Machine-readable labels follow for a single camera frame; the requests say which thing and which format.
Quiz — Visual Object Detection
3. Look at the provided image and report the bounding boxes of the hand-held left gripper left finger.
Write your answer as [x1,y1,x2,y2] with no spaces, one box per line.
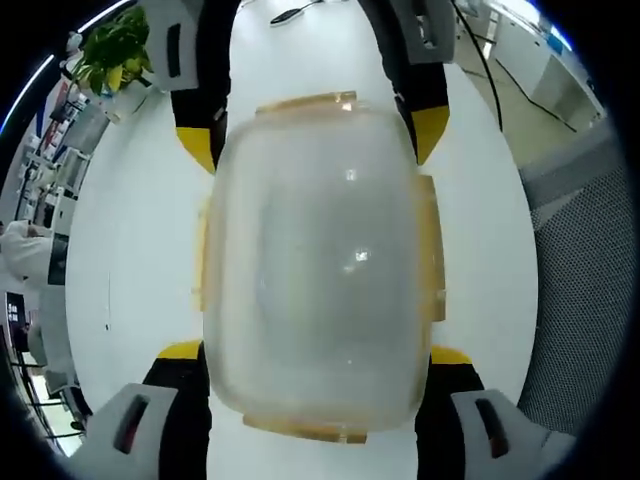
[74,339,214,480]

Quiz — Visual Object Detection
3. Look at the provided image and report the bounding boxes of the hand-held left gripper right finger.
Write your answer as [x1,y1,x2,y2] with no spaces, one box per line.
[413,344,576,480]

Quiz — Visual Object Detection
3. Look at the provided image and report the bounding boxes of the clear container with yellow buckles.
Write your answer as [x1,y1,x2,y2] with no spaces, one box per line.
[191,89,450,446]

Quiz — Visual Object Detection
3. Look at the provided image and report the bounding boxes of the green potted plant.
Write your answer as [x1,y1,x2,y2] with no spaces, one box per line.
[69,4,155,96]

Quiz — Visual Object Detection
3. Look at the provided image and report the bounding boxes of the white plant pot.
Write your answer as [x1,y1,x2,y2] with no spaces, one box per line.
[84,82,152,125]

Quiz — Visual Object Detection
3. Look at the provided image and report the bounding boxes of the black elongated tool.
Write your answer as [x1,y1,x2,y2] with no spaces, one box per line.
[269,0,325,26]

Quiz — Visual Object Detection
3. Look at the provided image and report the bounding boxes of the grey translucent office chair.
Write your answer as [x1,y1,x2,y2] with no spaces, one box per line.
[58,103,110,157]

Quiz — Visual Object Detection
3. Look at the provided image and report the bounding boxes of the white cabinet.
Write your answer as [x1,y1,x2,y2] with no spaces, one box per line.
[527,47,614,134]

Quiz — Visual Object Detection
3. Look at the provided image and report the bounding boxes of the white office chair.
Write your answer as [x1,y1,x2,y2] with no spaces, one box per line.
[58,147,92,192]

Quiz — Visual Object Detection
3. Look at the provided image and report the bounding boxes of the long ceiling light strip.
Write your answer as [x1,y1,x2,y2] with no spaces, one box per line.
[0,52,57,134]

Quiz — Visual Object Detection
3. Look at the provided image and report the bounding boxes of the black cable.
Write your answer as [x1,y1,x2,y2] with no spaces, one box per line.
[449,0,507,132]

